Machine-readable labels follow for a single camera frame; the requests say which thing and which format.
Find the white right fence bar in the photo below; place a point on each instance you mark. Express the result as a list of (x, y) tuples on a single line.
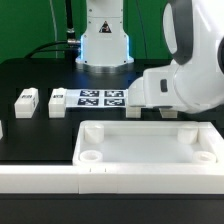
[(210, 139)]

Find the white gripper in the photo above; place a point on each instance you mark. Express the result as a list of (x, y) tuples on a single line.
[(153, 89)]

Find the white desk tabletop tray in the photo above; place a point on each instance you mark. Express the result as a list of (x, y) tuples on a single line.
[(140, 143)]

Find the white left edge block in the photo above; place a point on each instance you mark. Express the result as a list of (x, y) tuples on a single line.
[(1, 129)]

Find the white fence bar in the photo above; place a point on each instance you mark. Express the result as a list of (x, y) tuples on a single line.
[(210, 139), (25, 179)]

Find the white front fence bar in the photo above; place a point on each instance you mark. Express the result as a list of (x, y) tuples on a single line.
[(25, 179)]

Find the white fiducial marker sheet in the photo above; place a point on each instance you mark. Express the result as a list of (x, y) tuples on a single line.
[(93, 98)]

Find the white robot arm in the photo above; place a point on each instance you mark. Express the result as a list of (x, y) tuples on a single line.
[(194, 33)]

